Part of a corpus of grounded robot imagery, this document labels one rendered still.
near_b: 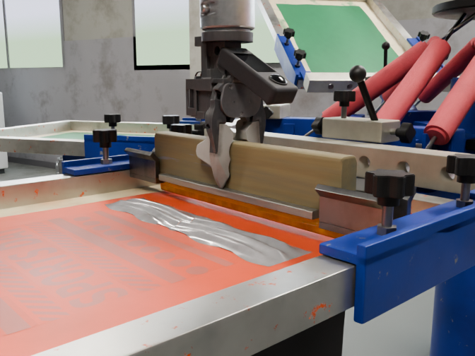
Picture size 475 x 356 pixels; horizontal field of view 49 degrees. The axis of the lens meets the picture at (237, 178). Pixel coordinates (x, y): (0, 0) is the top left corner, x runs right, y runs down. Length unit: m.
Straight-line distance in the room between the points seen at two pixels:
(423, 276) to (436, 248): 0.03
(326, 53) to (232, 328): 1.83
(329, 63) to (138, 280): 1.65
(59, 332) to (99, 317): 0.03
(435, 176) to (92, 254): 0.47
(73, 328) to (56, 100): 6.55
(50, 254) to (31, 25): 6.73
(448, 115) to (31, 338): 0.83
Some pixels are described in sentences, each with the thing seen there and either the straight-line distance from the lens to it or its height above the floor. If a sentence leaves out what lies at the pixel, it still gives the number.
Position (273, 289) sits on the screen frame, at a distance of 0.40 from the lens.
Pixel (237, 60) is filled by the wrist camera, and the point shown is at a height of 1.17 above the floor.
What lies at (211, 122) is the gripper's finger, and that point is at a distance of 0.68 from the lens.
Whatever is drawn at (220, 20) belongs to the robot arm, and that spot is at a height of 1.22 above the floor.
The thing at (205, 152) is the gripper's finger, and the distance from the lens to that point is 0.73.
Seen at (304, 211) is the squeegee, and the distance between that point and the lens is 0.61.
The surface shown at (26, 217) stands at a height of 0.96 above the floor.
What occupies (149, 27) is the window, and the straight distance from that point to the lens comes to 5.75.
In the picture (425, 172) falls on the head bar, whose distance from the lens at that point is 0.79.
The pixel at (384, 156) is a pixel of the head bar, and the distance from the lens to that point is 0.82.
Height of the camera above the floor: 1.15
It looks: 11 degrees down
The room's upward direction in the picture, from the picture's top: straight up
